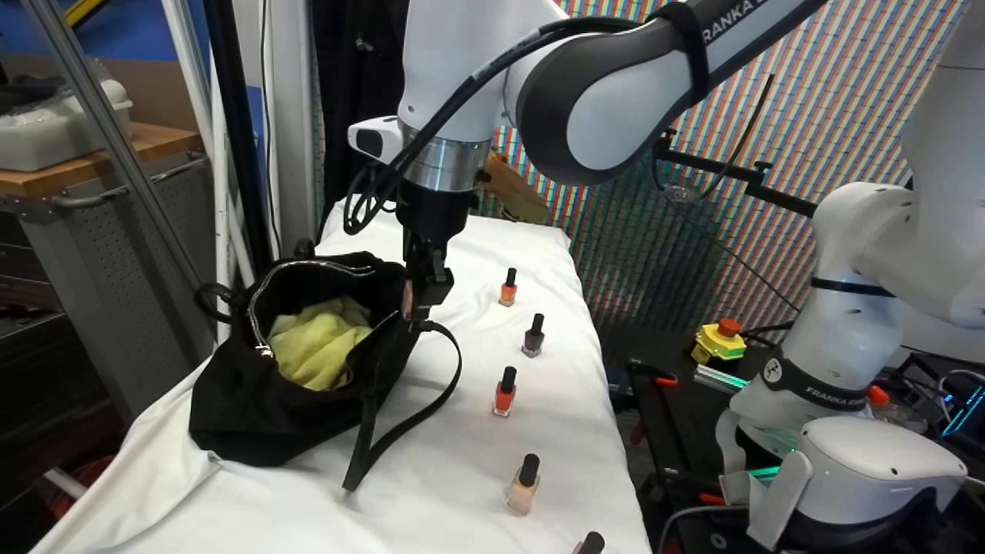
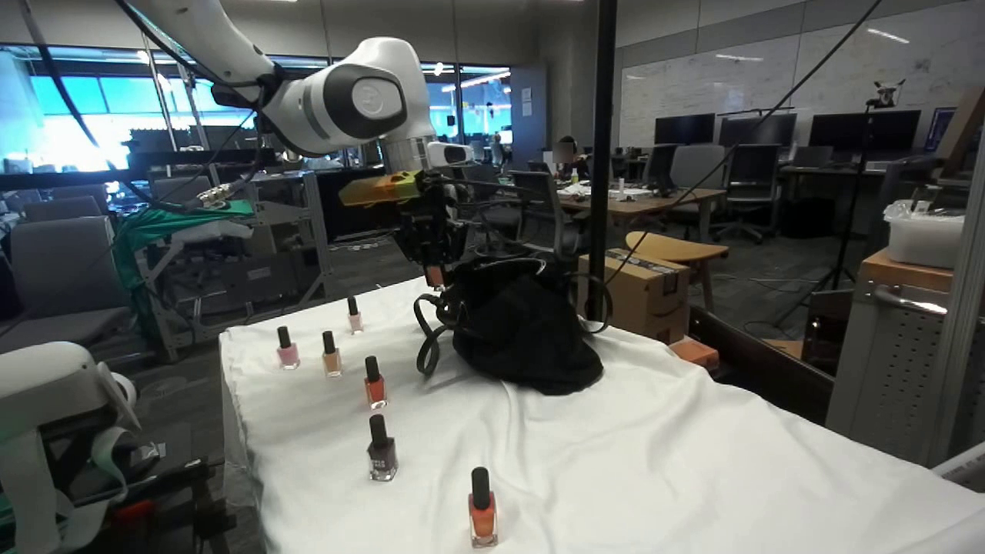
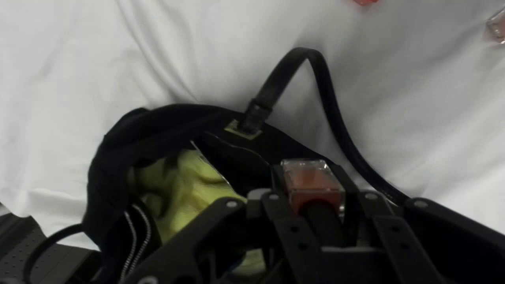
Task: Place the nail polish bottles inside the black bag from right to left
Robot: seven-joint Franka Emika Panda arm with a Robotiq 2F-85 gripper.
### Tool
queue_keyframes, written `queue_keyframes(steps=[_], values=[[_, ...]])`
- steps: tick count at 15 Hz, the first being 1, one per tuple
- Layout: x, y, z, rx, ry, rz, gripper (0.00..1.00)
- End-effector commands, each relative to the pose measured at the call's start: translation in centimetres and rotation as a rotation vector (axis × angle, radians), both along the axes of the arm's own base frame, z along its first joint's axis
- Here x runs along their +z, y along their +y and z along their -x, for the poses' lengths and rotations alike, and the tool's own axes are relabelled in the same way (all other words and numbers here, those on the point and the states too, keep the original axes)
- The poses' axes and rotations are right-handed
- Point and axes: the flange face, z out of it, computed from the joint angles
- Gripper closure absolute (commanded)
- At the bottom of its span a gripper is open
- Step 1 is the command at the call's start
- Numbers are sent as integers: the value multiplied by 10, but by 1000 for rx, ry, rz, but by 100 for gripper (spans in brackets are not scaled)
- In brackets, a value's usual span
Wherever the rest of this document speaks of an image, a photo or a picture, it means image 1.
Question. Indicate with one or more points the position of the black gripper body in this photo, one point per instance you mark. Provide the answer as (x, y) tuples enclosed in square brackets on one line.
[(435, 220)]

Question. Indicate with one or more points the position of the white frame tube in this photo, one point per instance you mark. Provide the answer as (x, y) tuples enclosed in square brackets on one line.
[(209, 156)]

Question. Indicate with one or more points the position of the black curtain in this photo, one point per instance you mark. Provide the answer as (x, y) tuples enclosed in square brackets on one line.
[(359, 62)]

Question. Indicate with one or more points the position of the teal box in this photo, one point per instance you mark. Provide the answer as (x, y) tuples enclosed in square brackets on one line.
[(725, 378)]

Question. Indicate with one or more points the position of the yellow red emergency stop button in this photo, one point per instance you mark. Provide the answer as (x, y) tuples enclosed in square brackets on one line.
[(717, 341)]

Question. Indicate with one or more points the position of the white plastic container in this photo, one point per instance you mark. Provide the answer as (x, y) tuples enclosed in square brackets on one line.
[(51, 127)]

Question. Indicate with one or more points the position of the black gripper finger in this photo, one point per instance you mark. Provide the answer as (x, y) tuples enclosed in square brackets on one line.
[(440, 282), (421, 282)]

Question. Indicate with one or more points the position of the black capped nail polish bottle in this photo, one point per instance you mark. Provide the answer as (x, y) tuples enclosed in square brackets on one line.
[(589, 544)]

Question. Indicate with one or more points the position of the tan wrist plate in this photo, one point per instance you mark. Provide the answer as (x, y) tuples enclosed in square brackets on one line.
[(517, 189)]

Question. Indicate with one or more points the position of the grey metal cabinet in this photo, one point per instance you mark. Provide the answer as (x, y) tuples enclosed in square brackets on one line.
[(112, 278)]

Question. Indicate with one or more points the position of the white tablecloth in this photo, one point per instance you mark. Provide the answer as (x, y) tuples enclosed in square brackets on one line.
[(464, 443)]

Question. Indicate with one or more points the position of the peach nail polish bottle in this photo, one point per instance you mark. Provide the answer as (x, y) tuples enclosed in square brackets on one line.
[(524, 491)]

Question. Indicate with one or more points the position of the pale red nail polish bottle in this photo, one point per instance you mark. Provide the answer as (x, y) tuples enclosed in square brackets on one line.
[(406, 296)]

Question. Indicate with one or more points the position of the colourful patterned screen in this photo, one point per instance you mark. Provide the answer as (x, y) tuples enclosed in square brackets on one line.
[(658, 256)]

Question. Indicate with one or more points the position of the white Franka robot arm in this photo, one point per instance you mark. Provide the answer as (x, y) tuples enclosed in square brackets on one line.
[(634, 104)]

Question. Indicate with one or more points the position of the small orange nail polish bottle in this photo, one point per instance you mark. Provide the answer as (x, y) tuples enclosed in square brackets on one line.
[(508, 291)]

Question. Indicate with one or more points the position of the yellow cloth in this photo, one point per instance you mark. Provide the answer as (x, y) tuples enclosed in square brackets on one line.
[(319, 348)]

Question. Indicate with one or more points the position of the slanted aluminium pole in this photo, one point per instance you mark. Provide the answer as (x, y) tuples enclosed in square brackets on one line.
[(112, 144)]

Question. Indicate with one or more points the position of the blue lit device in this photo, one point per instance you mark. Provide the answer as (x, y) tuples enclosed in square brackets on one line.
[(969, 406)]

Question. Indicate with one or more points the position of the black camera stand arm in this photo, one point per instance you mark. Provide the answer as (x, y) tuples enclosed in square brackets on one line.
[(741, 174)]

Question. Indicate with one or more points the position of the dark brown nail polish bottle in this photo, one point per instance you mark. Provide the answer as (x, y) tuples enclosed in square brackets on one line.
[(533, 341)]

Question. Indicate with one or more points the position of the wooden board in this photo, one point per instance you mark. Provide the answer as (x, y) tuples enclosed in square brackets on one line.
[(92, 161)]

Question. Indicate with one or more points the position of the large orange nail polish bottle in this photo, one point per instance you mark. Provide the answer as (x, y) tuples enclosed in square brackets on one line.
[(503, 395)]

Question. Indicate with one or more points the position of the black fabric handbag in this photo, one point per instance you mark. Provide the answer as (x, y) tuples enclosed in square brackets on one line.
[(248, 412)]

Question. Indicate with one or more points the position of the black frame post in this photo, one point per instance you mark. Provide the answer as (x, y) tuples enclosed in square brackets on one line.
[(242, 133)]

